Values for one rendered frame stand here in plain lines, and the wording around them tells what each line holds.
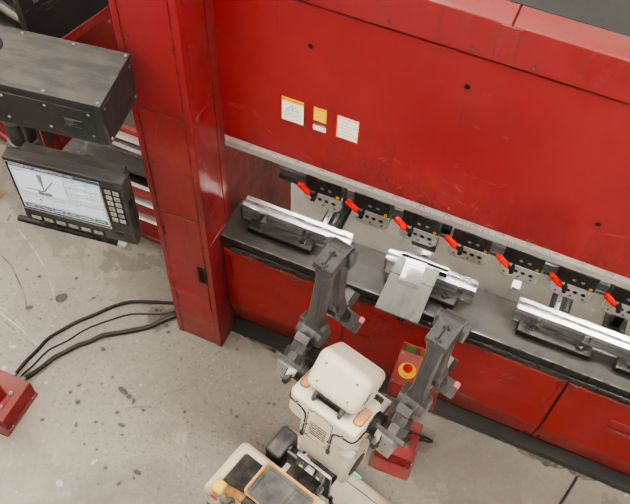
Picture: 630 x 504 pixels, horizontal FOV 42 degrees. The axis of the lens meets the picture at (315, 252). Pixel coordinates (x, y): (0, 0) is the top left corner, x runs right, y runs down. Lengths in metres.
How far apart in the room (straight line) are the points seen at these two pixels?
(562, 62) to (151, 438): 2.64
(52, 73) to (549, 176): 1.61
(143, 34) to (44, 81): 0.34
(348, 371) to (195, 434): 1.56
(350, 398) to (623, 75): 1.27
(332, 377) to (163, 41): 1.20
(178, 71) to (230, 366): 1.90
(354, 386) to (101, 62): 1.31
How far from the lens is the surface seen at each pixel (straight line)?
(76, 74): 2.77
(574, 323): 3.45
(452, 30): 2.47
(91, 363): 4.37
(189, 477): 4.05
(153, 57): 2.82
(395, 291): 3.32
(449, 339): 2.53
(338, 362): 2.71
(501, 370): 3.61
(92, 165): 3.00
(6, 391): 4.27
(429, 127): 2.78
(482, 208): 2.98
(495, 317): 3.48
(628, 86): 2.46
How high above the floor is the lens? 3.80
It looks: 56 degrees down
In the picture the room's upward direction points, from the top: 3 degrees clockwise
